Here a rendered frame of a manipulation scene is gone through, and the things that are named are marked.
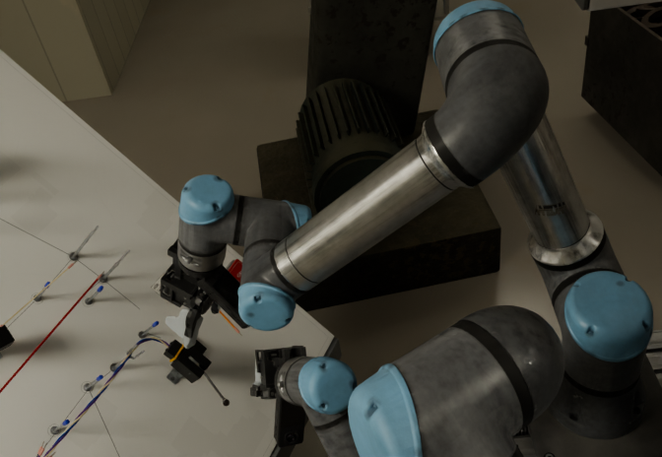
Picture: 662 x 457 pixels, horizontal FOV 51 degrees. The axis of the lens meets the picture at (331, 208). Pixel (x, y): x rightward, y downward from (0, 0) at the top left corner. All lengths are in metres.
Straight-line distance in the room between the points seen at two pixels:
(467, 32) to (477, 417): 0.45
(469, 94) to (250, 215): 0.39
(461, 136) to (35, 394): 0.92
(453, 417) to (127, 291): 0.97
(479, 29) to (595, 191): 2.62
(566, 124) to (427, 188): 3.09
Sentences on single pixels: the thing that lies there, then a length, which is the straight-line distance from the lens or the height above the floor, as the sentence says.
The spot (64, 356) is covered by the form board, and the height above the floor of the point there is 1.19.
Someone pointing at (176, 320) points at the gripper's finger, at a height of 1.30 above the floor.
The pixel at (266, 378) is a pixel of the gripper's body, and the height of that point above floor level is 1.24.
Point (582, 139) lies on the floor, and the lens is 3.78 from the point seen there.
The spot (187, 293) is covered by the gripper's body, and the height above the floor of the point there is 1.37.
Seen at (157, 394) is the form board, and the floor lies 1.06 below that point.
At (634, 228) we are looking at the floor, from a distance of 3.29.
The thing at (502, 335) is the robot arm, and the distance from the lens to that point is 0.67.
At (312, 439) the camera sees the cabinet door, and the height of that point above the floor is 0.63.
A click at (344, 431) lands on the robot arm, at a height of 1.30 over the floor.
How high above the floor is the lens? 2.17
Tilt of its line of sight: 40 degrees down
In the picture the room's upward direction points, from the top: 10 degrees counter-clockwise
